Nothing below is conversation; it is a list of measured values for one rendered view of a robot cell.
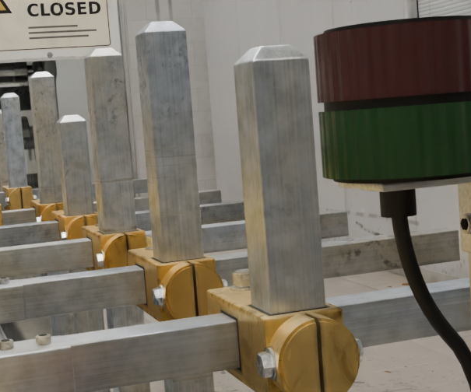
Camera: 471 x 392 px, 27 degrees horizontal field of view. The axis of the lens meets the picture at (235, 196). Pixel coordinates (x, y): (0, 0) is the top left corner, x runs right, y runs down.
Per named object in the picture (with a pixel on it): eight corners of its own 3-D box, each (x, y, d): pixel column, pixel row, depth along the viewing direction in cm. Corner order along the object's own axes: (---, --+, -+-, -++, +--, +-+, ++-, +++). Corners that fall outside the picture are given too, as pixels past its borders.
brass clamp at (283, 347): (286, 349, 69) (281, 278, 68) (373, 397, 56) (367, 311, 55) (202, 362, 67) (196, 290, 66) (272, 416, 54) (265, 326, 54)
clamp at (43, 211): (65, 226, 163) (63, 197, 163) (79, 234, 150) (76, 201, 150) (29, 230, 161) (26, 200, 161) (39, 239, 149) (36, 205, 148)
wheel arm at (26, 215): (216, 206, 168) (215, 189, 168) (222, 208, 165) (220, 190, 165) (0, 229, 156) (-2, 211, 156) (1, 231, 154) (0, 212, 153)
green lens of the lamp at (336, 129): (444, 161, 37) (440, 102, 36) (543, 165, 31) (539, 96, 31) (295, 175, 35) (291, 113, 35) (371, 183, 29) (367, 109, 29)
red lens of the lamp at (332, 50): (440, 94, 36) (436, 34, 36) (539, 85, 31) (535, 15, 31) (290, 105, 34) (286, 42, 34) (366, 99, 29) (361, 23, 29)
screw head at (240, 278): (256, 283, 67) (254, 266, 67) (266, 288, 65) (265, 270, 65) (226, 287, 67) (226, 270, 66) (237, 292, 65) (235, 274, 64)
